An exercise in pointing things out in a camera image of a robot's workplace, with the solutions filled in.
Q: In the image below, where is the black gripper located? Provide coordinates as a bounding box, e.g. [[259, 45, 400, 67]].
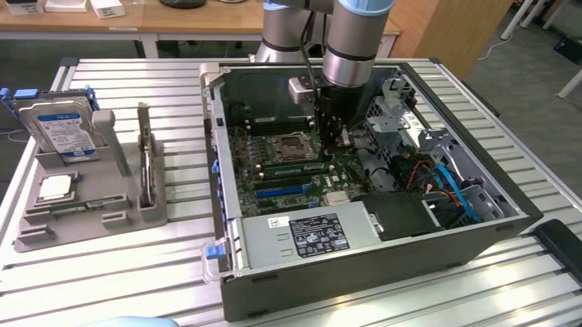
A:
[[312, 84, 365, 161]]

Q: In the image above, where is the green RAM stick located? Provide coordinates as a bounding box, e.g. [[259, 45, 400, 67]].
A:
[[48, 200, 109, 215], [261, 162, 333, 179]]

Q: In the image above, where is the blue gloved hand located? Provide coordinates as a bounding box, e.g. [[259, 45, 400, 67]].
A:
[[87, 315, 179, 327]]

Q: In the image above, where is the silver disk bay cage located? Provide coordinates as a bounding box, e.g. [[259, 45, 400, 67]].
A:
[[363, 77, 460, 161]]

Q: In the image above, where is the CPU socket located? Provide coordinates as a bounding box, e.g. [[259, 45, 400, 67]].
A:
[[269, 133, 320, 161]]

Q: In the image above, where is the green motherboard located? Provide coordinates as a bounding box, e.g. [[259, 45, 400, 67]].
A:
[[225, 125, 364, 217]]

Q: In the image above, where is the silver chipset heat sink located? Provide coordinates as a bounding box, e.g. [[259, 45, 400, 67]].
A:
[[324, 191, 355, 206]]

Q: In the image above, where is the blue expansion slot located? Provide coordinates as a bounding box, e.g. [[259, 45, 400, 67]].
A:
[[255, 186, 307, 200]]

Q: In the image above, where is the wooden cabinet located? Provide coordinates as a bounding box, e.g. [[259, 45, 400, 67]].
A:
[[388, 0, 514, 80]]

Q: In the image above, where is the grey power supply unit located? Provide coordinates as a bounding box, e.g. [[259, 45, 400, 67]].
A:
[[239, 200, 379, 270]]

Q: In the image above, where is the graphics card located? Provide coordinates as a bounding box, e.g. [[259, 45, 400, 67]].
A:
[[136, 101, 159, 209]]

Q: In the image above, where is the wooden desk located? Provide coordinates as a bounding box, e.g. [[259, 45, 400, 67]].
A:
[[0, 0, 403, 59]]

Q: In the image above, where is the black open PC case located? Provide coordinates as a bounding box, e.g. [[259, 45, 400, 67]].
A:
[[199, 61, 544, 323]]

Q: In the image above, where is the white cardboard box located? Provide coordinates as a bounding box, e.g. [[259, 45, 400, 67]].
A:
[[88, 0, 124, 20], [44, 0, 88, 13], [6, 0, 42, 16]]

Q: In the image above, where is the grey parts rack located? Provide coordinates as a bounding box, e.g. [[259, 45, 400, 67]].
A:
[[13, 108, 169, 253]]

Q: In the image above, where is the silver CPU chip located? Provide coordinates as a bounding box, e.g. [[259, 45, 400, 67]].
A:
[[37, 176, 74, 200]]

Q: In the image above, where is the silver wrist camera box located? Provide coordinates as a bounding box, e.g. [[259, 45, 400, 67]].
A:
[[287, 77, 320, 105]]

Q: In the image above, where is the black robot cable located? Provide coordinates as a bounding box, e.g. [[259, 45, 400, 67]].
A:
[[300, 9, 320, 99]]

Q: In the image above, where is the blue disk wire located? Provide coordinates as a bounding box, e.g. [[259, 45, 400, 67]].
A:
[[434, 163, 482, 224]]

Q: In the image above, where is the white floor cable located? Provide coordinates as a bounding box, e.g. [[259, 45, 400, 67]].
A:
[[475, 32, 515, 62]]

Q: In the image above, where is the hard disk with blue bracket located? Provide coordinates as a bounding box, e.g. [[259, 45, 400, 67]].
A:
[[0, 85, 103, 166]]

